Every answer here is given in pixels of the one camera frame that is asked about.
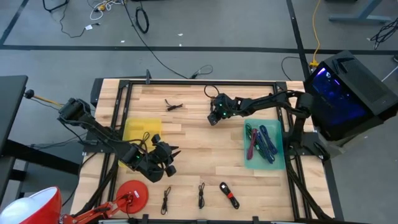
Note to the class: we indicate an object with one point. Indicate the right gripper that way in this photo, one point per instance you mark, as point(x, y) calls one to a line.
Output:
point(222, 109)

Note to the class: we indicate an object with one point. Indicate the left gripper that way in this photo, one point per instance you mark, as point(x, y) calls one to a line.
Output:
point(163, 152)

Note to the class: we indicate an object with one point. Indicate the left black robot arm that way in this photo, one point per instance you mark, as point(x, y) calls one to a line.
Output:
point(93, 127)

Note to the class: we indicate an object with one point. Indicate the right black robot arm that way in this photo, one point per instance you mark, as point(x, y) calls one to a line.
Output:
point(264, 102)

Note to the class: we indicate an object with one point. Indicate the yellow translucent plastic bin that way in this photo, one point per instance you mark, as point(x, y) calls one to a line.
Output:
point(136, 127)

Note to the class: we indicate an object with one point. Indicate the red desk lamp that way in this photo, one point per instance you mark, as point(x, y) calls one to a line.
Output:
point(132, 196)

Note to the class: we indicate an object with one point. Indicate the teal translucent plastic bin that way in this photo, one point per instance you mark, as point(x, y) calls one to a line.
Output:
point(248, 165)

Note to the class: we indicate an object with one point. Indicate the grey computer stand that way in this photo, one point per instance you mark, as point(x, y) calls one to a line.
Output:
point(345, 144)

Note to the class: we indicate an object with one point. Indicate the black computer tower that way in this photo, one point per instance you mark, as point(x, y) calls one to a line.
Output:
point(367, 81)

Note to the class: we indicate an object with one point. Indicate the yellow rod black knob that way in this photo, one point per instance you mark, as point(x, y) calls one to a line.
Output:
point(29, 93)

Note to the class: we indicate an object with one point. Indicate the grey desk leg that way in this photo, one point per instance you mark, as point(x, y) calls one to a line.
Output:
point(360, 17)

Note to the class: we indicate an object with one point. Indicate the black side desk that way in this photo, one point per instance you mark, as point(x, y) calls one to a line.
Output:
point(12, 109)

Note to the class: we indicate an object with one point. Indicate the black table frame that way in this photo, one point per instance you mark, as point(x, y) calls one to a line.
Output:
point(202, 83)

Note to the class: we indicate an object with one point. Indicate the black frame clamp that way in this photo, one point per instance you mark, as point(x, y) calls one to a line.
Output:
point(148, 76)
point(255, 219)
point(144, 218)

